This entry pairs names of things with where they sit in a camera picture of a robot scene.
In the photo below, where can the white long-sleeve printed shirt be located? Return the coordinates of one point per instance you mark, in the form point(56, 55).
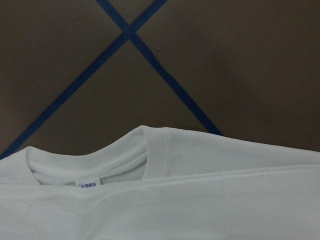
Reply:
point(162, 184)

